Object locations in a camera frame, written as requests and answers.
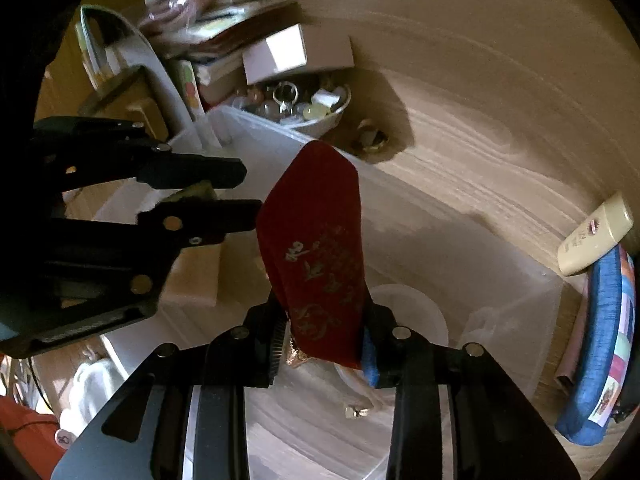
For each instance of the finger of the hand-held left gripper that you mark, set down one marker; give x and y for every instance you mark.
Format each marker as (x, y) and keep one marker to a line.
(225, 217)
(200, 170)

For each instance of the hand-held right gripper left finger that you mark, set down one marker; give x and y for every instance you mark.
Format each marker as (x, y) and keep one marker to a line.
(257, 355)

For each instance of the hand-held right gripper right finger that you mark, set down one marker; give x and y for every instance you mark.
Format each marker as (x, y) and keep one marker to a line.
(370, 366)

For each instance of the red embroidered pouch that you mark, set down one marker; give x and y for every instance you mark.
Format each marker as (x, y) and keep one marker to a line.
(315, 240)

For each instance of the clear plastic storage box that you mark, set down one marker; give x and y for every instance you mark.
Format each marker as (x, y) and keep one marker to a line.
(430, 240)

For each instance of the wooden desktop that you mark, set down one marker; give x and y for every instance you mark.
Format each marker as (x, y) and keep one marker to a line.
(475, 110)

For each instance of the small gold trinket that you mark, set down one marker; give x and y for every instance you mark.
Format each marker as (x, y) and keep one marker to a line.
(356, 411)

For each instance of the white book with coloured dots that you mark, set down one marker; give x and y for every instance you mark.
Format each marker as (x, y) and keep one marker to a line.
(191, 87)

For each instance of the white plush toy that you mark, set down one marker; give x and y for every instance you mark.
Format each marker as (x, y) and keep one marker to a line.
(92, 395)

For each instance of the pile of glass beads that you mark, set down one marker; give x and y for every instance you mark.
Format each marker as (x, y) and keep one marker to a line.
(300, 105)

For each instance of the white bowl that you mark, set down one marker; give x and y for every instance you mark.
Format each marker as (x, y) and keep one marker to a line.
(320, 122)

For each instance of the stack of books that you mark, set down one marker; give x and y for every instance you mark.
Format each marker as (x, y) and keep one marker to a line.
(235, 30)

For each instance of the red cloth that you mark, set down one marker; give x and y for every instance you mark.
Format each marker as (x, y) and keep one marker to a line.
(27, 435)

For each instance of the white cardboard box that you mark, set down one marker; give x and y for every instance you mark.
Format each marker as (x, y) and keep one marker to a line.
(300, 52)

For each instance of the pink flat case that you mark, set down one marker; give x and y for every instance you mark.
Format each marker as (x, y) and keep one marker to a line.
(575, 355)

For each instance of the blue patchwork pouch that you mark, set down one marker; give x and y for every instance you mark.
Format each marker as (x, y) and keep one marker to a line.
(592, 360)

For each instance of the cream tube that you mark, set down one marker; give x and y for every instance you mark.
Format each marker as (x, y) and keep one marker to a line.
(595, 235)

